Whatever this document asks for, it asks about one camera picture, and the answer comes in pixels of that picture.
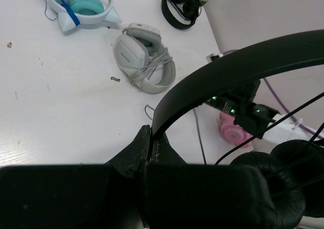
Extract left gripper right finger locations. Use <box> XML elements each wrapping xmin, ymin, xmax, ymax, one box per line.
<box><xmin>150</xmin><ymin>133</ymin><xmax>186</xmax><ymax>165</ymax></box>

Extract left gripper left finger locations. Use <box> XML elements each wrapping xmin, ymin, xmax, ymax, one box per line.
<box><xmin>104</xmin><ymin>125</ymin><xmax>151</xmax><ymax>178</ymax></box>

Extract black wired headphones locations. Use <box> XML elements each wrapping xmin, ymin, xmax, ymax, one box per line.
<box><xmin>143</xmin><ymin>30</ymin><xmax>323</xmax><ymax>228</ymax></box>

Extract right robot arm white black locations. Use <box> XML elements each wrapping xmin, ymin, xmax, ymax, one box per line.
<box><xmin>206</xmin><ymin>80</ymin><xmax>279</xmax><ymax>145</ymax></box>

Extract pink headphones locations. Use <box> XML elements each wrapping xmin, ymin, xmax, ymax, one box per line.
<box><xmin>219</xmin><ymin>112</ymin><xmax>252</xmax><ymax>146</ymax></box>

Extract grey white headphones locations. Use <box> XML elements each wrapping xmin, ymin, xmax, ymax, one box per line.
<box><xmin>113</xmin><ymin>23</ymin><xmax>176</xmax><ymax>95</ymax></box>

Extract black headphones far corner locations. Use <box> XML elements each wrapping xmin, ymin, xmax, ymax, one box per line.
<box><xmin>161</xmin><ymin>0</ymin><xmax>202</xmax><ymax>30</ymax></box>

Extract teal white cat-ear headphones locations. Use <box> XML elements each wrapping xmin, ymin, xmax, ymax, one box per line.
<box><xmin>44</xmin><ymin>0</ymin><xmax>122</xmax><ymax>32</ymax></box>

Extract small dark screw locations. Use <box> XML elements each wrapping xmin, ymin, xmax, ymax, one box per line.
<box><xmin>110</xmin><ymin>76</ymin><xmax>120</xmax><ymax>82</ymax></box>

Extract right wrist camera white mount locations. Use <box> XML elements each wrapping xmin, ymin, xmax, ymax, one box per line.
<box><xmin>206</xmin><ymin>53</ymin><xmax>223</xmax><ymax>63</ymax></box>

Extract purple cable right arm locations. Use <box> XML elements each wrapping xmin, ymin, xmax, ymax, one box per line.
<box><xmin>220</xmin><ymin>49</ymin><xmax>324</xmax><ymax>139</ymax></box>

